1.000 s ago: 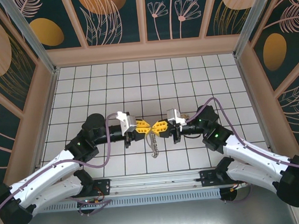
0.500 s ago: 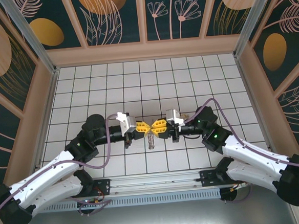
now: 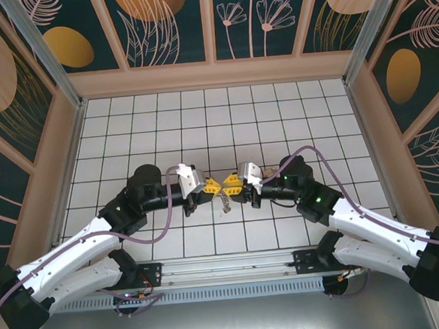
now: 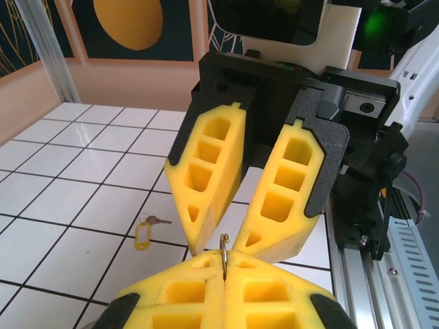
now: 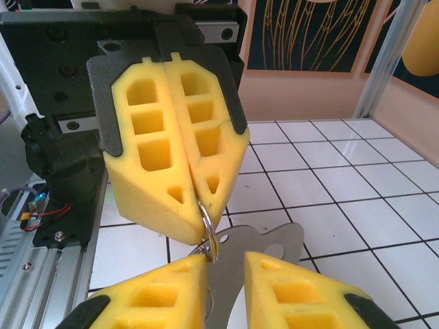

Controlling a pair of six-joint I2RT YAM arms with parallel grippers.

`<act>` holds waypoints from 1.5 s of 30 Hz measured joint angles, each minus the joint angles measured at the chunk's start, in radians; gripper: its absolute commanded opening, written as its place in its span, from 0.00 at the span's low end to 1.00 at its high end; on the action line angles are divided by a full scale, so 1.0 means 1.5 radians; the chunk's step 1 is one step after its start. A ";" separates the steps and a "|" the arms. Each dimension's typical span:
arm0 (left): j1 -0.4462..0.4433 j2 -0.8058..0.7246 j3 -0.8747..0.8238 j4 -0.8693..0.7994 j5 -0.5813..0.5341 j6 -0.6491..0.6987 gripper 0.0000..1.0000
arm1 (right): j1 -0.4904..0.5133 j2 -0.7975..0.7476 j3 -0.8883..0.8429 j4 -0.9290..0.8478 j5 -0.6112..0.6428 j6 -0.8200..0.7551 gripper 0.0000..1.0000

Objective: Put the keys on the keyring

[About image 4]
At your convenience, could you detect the slotted grey cable duct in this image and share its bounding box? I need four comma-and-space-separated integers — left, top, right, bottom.
385, 219, 439, 329

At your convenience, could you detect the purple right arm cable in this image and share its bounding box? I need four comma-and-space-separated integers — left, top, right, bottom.
401, 169, 431, 220

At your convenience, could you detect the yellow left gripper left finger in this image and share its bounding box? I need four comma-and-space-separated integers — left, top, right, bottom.
98, 249, 226, 329

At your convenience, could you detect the yellow key tag with key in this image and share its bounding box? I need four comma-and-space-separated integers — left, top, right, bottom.
133, 214, 173, 252

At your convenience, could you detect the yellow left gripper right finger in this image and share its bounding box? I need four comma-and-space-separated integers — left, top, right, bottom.
224, 251, 358, 329

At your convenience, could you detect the aluminium corner post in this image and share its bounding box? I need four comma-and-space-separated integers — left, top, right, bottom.
15, 0, 82, 103

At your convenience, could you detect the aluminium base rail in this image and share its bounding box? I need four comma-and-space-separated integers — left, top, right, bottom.
327, 191, 439, 329

